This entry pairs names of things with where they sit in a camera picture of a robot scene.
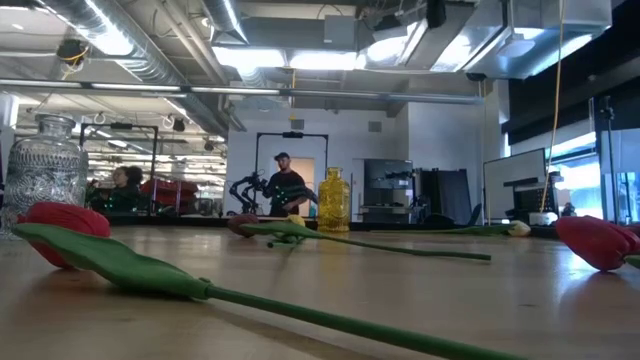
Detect yellow glass vase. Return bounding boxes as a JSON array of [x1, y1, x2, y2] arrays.
[[317, 166, 352, 234]]

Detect red artificial tulip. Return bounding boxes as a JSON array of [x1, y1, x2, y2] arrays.
[[554, 214, 640, 273], [227, 213, 493, 262], [12, 201, 529, 360]]

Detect white artificial tulip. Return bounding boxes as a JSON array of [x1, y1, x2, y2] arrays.
[[372, 219, 532, 238]]

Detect clear patterned glass vase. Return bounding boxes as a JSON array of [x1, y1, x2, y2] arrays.
[[0, 113, 90, 240]]

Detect person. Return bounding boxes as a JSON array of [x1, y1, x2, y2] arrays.
[[262, 152, 310, 219], [86, 165, 151, 215]]

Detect black equipment cabinet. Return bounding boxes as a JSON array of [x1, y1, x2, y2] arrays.
[[359, 158, 416, 224]]

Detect black folding panel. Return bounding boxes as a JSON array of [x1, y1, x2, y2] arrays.
[[416, 167, 474, 226]]

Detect silver horizontal ceiling pipe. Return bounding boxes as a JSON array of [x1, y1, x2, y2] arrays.
[[0, 78, 484, 106]]

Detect red storage crates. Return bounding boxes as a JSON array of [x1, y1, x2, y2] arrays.
[[139, 178, 200, 207]]

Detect grey ceiling box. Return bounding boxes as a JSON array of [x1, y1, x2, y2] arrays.
[[323, 14, 357, 46]]

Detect white whiteboard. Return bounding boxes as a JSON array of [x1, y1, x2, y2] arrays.
[[482, 147, 548, 222]]

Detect black equipment rack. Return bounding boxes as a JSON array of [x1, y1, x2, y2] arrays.
[[503, 171, 565, 221]]

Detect white round container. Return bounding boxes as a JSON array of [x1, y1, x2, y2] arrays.
[[528, 211, 559, 227]]

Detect black stand pole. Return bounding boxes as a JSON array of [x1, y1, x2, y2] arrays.
[[598, 95, 620, 224]]

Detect black metal rig frame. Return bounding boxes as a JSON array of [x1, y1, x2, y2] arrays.
[[79, 122, 160, 216], [254, 131, 330, 217]]

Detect silver spiral ventilation duct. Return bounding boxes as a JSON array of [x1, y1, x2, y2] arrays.
[[39, 0, 232, 137]]

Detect yellow hanging cable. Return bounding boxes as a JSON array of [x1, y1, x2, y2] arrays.
[[538, 0, 567, 214]]

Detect black ceiling camera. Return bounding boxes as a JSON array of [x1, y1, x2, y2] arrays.
[[55, 38, 92, 65]]

